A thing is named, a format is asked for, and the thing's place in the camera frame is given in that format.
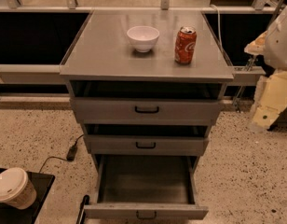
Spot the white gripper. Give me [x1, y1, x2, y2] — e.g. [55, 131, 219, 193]
[249, 71, 287, 133]

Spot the orange coke can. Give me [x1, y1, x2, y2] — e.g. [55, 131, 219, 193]
[175, 26, 197, 64]

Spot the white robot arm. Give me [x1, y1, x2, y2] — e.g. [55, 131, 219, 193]
[244, 6, 287, 133]

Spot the grey metal drawer cabinet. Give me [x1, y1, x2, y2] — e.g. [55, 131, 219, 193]
[59, 9, 236, 173]

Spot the bottom grey open drawer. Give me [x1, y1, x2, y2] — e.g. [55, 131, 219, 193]
[85, 155, 208, 220]

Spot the middle grey drawer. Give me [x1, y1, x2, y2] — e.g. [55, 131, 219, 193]
[84, 135, 209, 156]

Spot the top grey drawer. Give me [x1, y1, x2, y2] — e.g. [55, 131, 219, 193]
[71, 98, 222, 125]

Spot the metal diagonal rod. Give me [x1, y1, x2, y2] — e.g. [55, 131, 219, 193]
[232, 55, 257, 112]

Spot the white bowl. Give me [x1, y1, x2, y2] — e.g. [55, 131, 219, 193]
[127, 26, 159, 52]

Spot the paper coffee cup white lid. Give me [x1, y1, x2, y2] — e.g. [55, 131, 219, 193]
[0, 167, 37, 210]

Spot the black side table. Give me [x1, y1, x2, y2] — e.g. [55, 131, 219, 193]
[0, 168, 55, 224]

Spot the white hanging cable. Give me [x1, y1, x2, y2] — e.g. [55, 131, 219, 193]
[209, 4, 225, 53]

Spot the black power adapter with cable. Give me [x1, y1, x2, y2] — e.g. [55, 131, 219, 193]
[39, 134, 83, 172]

